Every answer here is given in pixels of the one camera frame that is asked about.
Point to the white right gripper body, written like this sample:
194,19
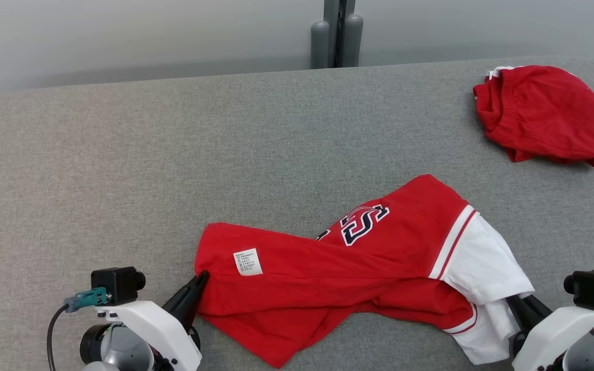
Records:
544,340

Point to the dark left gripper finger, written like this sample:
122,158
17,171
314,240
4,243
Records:
183,301
196,304

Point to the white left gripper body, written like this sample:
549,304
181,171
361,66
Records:
163,335

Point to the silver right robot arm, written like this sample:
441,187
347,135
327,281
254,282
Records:
591,356

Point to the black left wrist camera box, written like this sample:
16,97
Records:
116,283

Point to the red elastic waist shorts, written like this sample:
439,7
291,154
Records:
544,113

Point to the grey partition post twin caps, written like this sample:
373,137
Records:
320,46

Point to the red white jersey shirt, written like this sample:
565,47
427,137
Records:
302,278

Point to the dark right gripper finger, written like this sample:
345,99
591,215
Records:
537,308
521,317

